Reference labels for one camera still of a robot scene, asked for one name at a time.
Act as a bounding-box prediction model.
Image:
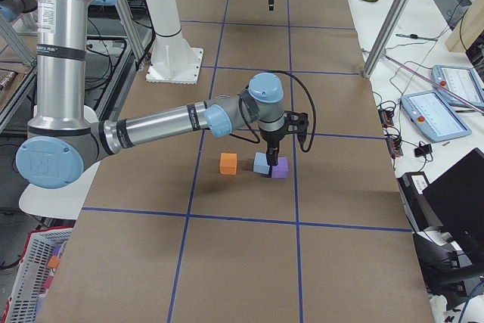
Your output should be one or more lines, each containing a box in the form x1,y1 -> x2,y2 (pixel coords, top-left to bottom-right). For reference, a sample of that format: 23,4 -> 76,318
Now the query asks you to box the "black laptop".
423,148 -> 483,263

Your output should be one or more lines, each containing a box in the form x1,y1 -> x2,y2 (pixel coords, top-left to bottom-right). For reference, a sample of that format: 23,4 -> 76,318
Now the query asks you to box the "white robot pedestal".
146,0 -> 203,84

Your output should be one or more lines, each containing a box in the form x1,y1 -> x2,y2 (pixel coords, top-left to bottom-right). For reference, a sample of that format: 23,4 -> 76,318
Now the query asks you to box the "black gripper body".
260,132 -> 284,151

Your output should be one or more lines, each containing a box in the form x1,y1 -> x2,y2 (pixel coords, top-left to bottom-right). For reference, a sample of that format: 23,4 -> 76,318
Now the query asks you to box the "far teach pendant tablet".
431,65 -> 483,107

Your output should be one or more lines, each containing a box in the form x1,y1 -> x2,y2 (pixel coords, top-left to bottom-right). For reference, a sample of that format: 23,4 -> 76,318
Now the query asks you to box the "purple foam block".
271,157 -> 290,179

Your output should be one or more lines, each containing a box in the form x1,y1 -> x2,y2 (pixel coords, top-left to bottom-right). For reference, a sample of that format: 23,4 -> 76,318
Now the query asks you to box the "long grabber stick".
381,54 -> 484,114

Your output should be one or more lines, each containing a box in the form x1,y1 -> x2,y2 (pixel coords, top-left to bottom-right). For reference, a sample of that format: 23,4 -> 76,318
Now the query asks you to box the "grey aluminium post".
361,0 -> 409,79

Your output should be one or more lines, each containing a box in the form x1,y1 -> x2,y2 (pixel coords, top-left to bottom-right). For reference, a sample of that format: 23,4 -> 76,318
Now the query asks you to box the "white plastic basket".
2,226 -> 73,322

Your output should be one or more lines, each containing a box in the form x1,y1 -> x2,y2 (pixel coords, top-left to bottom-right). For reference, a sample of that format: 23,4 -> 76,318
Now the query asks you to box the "orange foam block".
219,153 -> 237,175

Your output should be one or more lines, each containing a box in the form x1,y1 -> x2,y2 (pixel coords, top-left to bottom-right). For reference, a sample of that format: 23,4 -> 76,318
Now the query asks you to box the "near teach pendant tablet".
401,91 -> 472,142

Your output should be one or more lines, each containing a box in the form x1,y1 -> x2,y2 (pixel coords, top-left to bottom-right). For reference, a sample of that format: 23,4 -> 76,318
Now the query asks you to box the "light blue foam block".
253,152 -> 271,176

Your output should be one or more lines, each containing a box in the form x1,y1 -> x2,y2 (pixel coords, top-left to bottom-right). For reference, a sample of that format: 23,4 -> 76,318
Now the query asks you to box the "teach pendant tablet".
431,65 -> 483,107
401,91 -> 472,142

